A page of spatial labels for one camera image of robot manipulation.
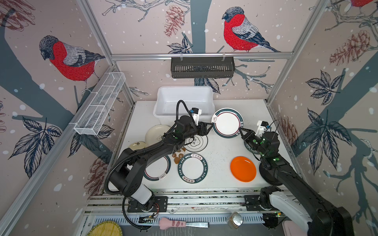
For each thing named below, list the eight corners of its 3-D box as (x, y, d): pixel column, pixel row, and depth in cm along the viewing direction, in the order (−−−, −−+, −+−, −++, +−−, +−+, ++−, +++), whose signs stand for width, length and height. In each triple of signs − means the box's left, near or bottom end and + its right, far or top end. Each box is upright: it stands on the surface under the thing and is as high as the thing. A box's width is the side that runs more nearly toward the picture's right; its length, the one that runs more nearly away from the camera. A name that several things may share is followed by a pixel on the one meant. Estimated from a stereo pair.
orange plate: (232, 182, 82) (233, 181, 81) (228, 157, 92) (229, 156, 90) (257, 182, 82) (259, 181, 81) (251, 157, 92) (252, 156, 90)
